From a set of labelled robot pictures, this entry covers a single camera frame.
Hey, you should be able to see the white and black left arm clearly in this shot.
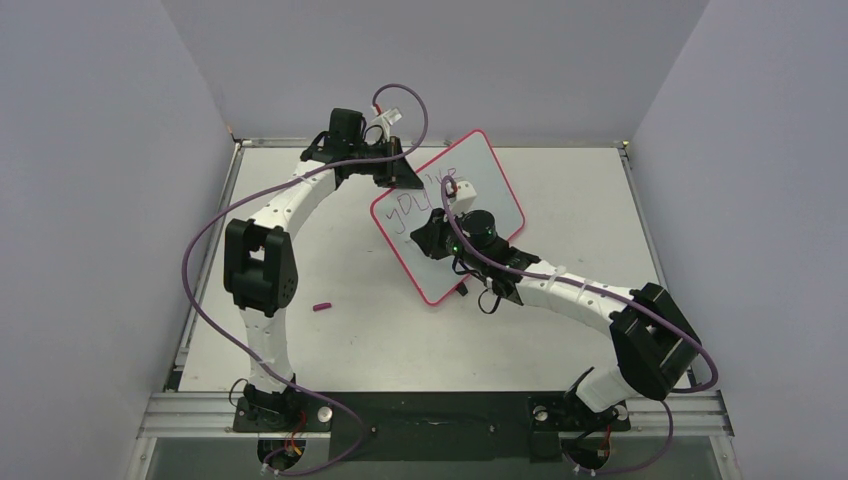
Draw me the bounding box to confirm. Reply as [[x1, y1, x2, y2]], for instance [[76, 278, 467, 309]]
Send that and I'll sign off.
[[223, 108, 423, 430]]

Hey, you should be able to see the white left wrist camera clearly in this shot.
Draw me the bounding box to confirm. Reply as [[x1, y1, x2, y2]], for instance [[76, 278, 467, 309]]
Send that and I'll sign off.
[[366, 105, 403, 141]]

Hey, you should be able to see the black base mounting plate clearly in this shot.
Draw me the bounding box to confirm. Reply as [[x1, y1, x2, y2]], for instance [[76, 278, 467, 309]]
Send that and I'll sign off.
[[231, 391, 631, 462]]

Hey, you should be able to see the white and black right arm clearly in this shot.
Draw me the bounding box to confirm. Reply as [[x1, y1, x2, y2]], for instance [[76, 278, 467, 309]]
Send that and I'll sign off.
[[411, 208, 700, 429]]

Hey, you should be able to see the aluminium table edge rail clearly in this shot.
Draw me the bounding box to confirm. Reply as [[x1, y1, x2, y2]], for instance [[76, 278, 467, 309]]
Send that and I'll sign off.
[[137, 391, 734, 439]]

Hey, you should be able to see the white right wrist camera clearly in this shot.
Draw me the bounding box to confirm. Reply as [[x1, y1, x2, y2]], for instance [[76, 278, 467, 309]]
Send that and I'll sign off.
[[445, 180, 477, 215]]

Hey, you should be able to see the pink-framed whiteboard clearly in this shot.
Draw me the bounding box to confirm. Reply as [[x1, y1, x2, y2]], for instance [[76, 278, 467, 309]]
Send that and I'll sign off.
[[370, 129, 525, 306]]

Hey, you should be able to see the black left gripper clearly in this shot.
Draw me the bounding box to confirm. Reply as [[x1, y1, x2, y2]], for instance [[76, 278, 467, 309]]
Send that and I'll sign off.
[[350, 137, 424, 190]]

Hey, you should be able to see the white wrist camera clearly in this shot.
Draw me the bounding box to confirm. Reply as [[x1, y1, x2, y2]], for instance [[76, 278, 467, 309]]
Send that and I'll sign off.
[[445, 180, 477, 215], [366, 105, 403, 141]]

